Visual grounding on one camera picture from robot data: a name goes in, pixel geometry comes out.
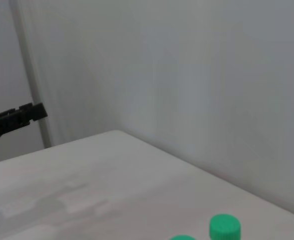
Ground green-capped test tube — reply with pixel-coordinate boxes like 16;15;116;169
209;213;242;240
170;234;197;240

